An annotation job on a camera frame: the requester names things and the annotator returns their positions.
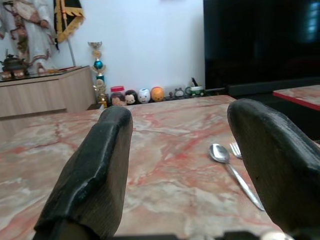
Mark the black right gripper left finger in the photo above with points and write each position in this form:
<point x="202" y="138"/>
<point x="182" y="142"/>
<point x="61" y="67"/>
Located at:
<point x="100" y="162"/>

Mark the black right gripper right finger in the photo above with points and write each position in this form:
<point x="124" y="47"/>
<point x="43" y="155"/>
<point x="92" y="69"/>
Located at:
<point x="280" y="162"/>

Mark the silver metal fork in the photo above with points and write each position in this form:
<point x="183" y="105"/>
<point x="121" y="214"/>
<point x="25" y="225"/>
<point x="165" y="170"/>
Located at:
<point x="235" y="151"/>

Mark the silver metal spoon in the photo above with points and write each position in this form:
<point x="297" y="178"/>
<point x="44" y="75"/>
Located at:
<point x="220" y="153"/>

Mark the marble-pattern folding table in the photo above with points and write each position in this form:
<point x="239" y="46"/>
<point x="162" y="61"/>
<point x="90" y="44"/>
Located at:
<point x="162" y="155"/>
<point x="302" y="93"/>

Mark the red-lidded clear jar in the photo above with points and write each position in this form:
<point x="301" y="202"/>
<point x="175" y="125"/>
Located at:
<point x="118" y="97"/>

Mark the black-haired egg toy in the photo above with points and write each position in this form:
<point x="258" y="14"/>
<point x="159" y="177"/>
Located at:
<point x="131" y="97"/>

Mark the white egg toy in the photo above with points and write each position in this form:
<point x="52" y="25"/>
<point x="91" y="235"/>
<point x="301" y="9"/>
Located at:
<point x="144" y="95"/>

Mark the orange egg toy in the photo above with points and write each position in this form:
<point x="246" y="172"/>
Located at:
<point x="157" y="93"/>

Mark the light wooden cabinet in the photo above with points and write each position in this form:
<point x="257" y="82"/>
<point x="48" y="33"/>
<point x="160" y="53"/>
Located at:
<point x="37" y="97"/>

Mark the tall silver blue trophy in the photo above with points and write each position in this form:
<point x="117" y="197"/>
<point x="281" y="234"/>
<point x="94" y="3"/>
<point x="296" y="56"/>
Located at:
<point x="98" y="63"/>

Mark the grey cat figurine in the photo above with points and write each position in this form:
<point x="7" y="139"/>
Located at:
<point x="179" y="92"/>

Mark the green white pen mug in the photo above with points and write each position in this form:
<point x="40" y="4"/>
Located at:
<point x="196" y="90"/>

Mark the black flat-screen television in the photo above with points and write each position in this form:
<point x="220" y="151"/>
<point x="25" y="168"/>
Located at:
<point x="260" y="42"/>

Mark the dark bronze incense burner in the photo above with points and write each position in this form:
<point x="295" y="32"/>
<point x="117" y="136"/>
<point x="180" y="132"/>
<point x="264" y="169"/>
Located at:
<point x="12" y="65"/>

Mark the white robed statue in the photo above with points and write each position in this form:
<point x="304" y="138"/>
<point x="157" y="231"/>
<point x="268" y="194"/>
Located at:
<point x="35" y="32"/>

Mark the black yellow fringed flag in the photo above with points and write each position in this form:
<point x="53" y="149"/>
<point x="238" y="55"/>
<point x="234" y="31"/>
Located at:
<point x="68" y="17"/>

